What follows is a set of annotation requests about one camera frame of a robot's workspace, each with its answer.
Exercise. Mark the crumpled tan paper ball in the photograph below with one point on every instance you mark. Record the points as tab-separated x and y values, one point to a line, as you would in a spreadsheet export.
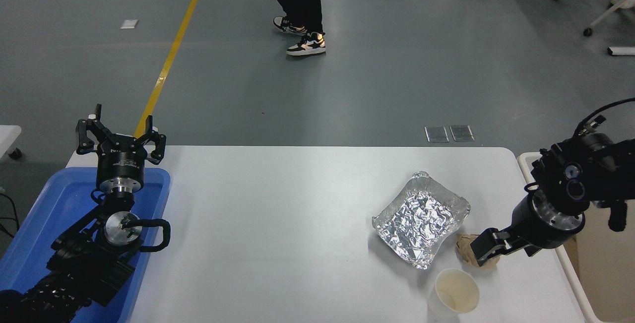
464	249

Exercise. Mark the blue plastic tray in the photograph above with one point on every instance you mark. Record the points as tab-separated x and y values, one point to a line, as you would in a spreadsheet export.
59	199

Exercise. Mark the metal floor plate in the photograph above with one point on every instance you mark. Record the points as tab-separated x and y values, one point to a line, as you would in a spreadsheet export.
462	133
437	134

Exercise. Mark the white bar on floor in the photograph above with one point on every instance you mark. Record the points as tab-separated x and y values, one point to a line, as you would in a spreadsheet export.
621	51

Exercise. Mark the large pale plastic bin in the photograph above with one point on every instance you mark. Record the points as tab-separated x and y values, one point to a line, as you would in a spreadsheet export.
610	273

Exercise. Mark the crumpled foil tray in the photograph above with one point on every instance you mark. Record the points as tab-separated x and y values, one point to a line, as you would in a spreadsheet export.
419	219

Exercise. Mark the white cart with caster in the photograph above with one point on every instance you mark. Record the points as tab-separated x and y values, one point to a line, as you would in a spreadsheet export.
7	137

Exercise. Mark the white paper cup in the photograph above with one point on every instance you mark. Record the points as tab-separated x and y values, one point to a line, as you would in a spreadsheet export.
456	290

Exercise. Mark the white chair base with casters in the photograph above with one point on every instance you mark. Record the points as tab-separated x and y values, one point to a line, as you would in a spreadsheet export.
612	10

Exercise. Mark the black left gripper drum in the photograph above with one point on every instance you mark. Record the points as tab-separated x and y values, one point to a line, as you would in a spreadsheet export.
121	161

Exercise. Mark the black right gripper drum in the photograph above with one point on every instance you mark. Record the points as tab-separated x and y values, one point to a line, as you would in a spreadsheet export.
533	228

